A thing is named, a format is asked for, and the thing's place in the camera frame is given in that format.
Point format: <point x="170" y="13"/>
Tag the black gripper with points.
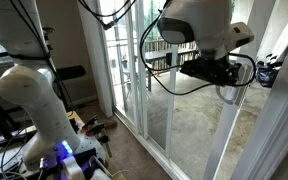
<point x="215" y="70"/>

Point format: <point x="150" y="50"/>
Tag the white framed sliding glass door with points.
<point x="225" y="133"/>

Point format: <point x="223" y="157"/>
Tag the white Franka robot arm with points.
<point x="40" y="100"/>

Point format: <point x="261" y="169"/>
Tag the white door jamb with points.
<point x="277" y="133"/>

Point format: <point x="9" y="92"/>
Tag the white screen door bar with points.
<point x="171" y="116"/>

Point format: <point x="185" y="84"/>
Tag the fixed glass door panel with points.
<point x="143" y="100"/>

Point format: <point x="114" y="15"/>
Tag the white door sill track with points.
<point x="164" y="161"/>

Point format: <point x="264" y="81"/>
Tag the black bag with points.
<point x="267" y="76"/>

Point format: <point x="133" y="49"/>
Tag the wooden deck railing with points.
<point x="184" y="45"/>

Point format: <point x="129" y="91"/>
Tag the dark wooden patio table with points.
<point x="164" y="55"/>

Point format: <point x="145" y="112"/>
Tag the green hedge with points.
<point x="150" y="20"/>

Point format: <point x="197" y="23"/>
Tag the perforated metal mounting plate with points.
<point x="92" y="145"/>

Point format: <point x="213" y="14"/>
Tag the black padded bench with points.
<point x="70" y="71"/>

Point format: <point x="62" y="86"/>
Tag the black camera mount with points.
<point x="48" y="30"/>

